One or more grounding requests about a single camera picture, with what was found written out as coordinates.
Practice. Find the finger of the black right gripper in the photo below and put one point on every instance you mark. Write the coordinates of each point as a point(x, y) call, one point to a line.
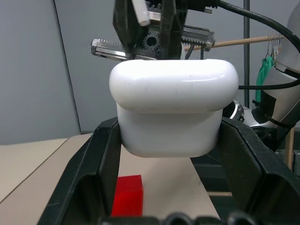
point(124, 23)
point(172, 28)

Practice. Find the green garment on hanger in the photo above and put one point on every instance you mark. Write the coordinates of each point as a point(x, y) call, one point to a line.
point(263, 75)

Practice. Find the white earbud charging case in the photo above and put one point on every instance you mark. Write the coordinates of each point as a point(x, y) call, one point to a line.
point(173, 100)

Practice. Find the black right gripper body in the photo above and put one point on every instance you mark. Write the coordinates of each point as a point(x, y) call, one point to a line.
point(150, 42)

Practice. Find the red block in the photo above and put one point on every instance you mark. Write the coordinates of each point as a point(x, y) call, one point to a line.
point(129, 195)

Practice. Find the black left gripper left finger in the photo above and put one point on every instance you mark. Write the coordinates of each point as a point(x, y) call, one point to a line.
point(89, 168)

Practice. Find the grey metal pole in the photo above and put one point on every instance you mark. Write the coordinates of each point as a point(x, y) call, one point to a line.
point(246, 58)

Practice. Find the wooden hanging rod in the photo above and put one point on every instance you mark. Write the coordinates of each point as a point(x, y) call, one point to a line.
point(239, 41)

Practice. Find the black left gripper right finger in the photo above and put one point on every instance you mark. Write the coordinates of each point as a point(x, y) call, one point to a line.
point(253, 168)

